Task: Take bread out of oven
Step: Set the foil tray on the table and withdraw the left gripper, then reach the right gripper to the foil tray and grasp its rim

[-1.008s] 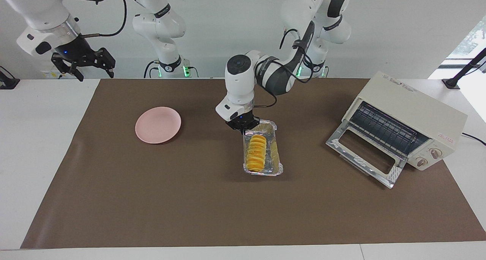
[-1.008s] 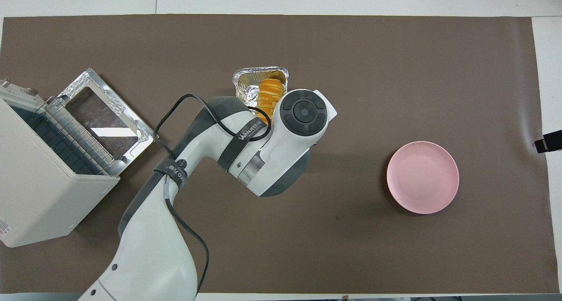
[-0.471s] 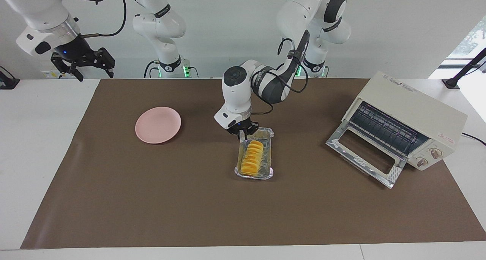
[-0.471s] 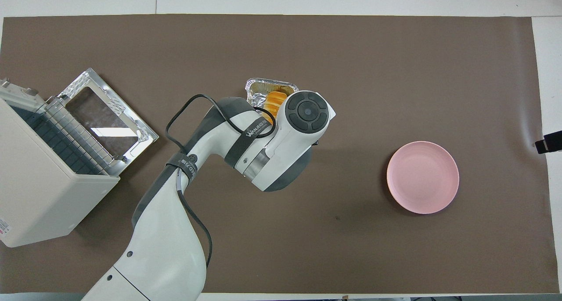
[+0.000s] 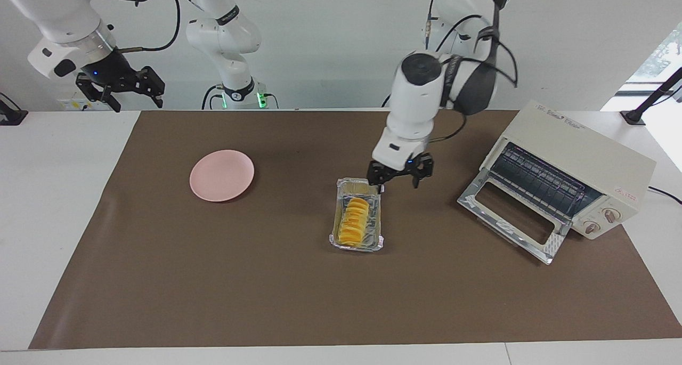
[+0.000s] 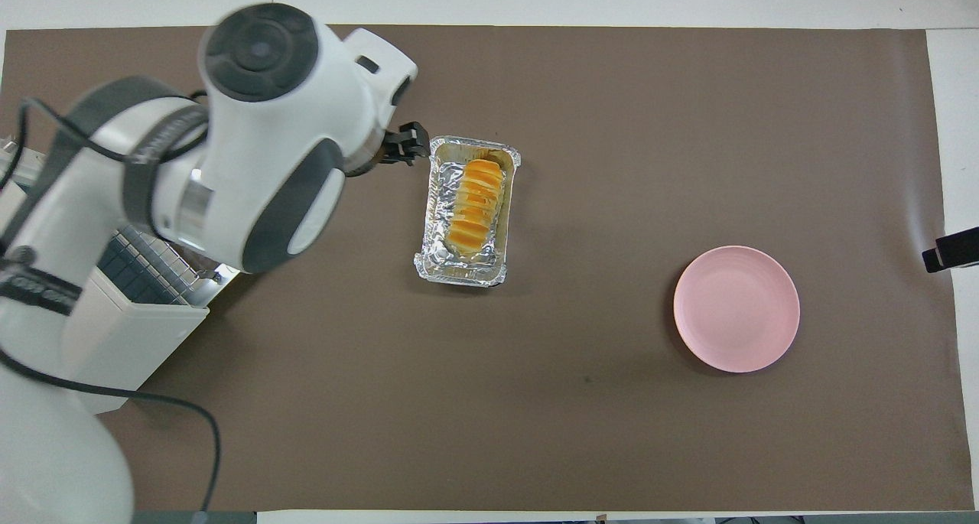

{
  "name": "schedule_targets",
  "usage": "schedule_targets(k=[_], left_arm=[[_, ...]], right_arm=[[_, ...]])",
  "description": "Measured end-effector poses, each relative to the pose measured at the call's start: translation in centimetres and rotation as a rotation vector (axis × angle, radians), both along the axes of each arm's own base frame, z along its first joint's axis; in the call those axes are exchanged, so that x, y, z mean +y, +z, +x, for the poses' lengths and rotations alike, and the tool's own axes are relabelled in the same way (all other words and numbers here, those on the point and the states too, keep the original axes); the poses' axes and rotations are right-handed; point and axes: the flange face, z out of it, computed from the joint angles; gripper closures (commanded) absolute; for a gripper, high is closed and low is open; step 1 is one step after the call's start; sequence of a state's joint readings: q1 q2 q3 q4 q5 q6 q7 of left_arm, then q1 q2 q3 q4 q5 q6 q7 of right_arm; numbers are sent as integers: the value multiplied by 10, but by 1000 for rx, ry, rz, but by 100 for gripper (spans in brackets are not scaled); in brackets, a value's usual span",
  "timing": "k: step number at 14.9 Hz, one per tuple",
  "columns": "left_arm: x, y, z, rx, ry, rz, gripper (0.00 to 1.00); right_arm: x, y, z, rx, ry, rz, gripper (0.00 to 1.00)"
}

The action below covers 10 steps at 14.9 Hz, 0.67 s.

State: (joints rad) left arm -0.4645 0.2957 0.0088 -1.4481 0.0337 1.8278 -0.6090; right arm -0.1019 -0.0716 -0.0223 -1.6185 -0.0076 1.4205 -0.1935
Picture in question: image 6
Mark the aluminium foil tray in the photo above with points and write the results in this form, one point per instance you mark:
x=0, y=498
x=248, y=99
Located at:
x=436, y=264

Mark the brown table mat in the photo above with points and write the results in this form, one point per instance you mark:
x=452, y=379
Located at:
x=612, y=126

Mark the foil-lined glass oven door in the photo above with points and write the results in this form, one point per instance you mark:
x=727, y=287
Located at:
x=226, y=273

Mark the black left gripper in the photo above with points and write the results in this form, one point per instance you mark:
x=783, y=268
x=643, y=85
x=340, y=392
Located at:
x=391, y=148

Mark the white toaster oven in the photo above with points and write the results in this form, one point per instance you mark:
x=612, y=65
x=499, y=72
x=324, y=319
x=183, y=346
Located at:
x=130, y=333

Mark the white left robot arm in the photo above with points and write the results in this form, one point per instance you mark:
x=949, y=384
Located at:
x=268, y=126

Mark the sliced golden bread loaf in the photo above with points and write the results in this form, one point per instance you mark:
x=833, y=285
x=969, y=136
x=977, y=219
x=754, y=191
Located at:
x=474, y=203

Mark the pink round plate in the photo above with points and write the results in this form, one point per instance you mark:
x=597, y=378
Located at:
x=736, y=310

